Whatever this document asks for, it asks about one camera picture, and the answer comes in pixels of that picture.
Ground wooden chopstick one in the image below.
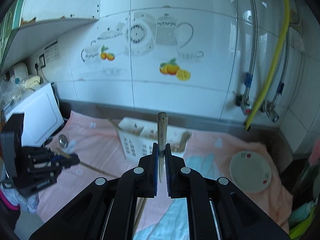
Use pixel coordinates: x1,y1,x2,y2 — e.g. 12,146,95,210
96,104,127,159

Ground wooden chopstick eight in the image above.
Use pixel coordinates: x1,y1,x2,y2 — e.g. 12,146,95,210
157,112,168,183

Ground wooden chopstick three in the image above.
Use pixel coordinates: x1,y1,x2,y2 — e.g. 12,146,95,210
55,148,117,178

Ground wooden chopstick nine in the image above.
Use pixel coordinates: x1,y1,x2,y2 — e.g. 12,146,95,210
133,198,147,232

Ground wooden chopstick two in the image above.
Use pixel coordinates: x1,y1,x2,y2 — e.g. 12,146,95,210
178,131,192,152

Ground metal slotted ladle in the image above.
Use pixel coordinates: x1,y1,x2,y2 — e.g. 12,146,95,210
58,134,68,148

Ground pink towel with blue print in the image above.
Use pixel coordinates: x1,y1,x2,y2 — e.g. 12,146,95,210
37,112,292,239

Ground white ceramic dish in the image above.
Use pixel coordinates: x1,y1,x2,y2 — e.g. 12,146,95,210
229,151,272,194

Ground white plastic utensil holder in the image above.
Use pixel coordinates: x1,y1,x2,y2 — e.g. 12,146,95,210
119,117,187,164

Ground green plastic rack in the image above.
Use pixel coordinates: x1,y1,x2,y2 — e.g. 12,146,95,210
288,202,316,239

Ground pink bottle brush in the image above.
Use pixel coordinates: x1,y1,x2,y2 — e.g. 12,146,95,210
309,140,320,166

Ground red water valve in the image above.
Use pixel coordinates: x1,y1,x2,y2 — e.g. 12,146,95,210
235,94,252,115

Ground chrome water valve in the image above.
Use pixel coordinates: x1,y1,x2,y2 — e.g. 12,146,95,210
260,100,279,123

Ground wall power socket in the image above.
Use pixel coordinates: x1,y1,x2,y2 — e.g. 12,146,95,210
39,54,46,68

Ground yellow gas hose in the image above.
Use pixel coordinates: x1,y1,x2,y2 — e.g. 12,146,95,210
244,0,291,131

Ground right braided metal hose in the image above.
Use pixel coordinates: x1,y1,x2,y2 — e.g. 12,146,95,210
271,29,291,106

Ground braided metal hose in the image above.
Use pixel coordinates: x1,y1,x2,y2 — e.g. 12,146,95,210
238,0,258,100
271,29,291,106

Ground left braided metal hose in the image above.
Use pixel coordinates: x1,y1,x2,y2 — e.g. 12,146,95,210
238,0,258,100

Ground green wall cabinet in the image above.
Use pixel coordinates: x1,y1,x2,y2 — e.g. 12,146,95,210
1,0,100,73

